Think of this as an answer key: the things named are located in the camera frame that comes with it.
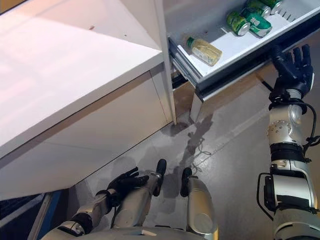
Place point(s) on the black right robot foot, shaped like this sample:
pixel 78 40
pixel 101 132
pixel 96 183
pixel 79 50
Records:
pixel 186 180

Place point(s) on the silver robot leg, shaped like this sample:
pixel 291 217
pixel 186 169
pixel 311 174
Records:
pixel 137 205
pixel 201 210

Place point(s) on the silver right robot leg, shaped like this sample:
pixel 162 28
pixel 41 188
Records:
pixel 201 210

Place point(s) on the black robot foot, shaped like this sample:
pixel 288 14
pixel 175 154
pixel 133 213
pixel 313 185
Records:
pixel 186 180
pixel 160 175

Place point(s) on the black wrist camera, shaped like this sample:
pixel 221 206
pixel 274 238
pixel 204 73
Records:
pixel 277 97
pixel 113 200

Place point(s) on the silver left robot leg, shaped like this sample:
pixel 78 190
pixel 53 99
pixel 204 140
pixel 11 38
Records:
pixel 137 205

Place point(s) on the black left robot foot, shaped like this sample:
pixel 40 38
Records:
pixel 160 175

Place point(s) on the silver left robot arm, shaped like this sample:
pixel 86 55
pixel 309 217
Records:
pixel 85 217

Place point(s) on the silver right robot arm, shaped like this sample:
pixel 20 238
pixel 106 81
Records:
pixel 287 175

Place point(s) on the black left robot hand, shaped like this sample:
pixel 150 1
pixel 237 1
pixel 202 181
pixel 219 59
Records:
pixel 127 183

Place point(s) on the yellow tea bottle green label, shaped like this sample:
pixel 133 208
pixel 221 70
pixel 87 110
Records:
pixel 205 51

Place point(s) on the stainless steel fridge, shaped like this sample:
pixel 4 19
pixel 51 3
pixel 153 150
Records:
pixel 190 15

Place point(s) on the white counter cabinet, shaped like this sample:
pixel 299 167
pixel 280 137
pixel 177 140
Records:
pixel 75 87

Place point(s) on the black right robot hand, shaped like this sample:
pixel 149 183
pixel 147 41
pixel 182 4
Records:
pixel 295 72

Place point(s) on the white fridge drawer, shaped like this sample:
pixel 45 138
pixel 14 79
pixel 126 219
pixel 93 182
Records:
pixel 240 50

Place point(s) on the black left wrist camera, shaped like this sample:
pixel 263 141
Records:
pixel 113 200

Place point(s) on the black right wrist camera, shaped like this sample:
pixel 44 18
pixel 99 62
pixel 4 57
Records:
pixel 277 97

